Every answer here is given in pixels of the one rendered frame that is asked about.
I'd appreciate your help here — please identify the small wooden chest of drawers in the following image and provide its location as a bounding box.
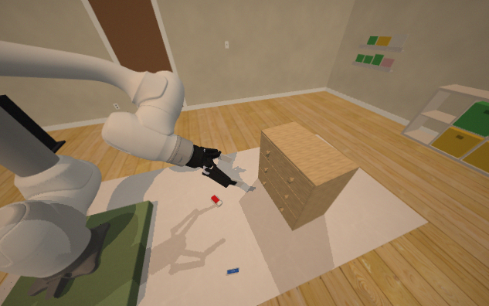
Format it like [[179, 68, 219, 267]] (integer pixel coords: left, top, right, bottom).
[[260, 121, 360, 231]]

